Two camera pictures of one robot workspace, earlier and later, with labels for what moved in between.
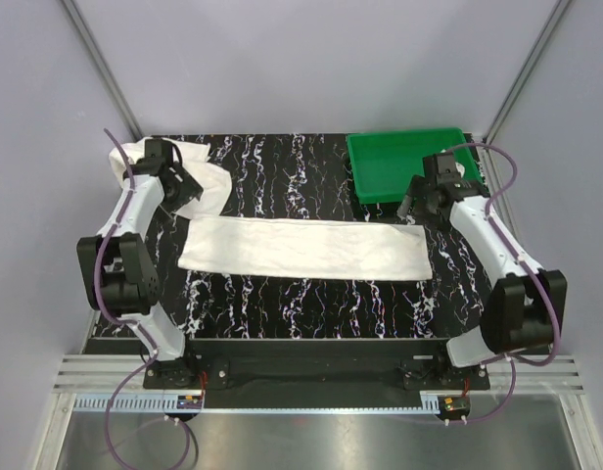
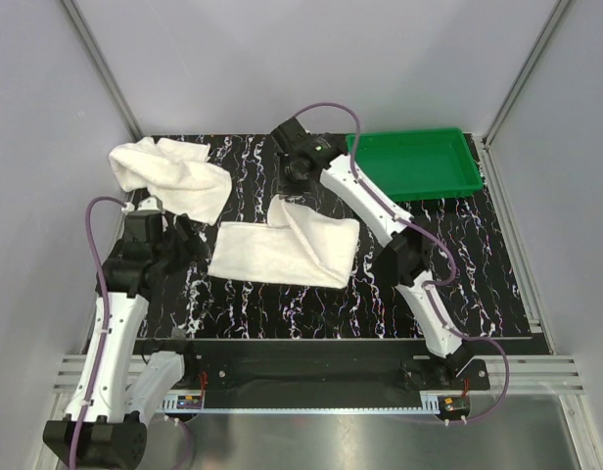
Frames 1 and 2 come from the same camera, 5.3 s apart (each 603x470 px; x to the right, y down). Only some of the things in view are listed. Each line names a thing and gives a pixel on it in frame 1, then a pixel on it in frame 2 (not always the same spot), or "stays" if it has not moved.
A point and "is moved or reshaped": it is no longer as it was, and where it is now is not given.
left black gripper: x=185 y=191 -> x=179 y=240
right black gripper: x=416 y=197 -> x=292 y=178
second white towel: x=214 y=182 stays
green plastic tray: x=384 y=164 stays
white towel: x=302 y=250 is moved or reshaped
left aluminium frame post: x=102 y=70 stays
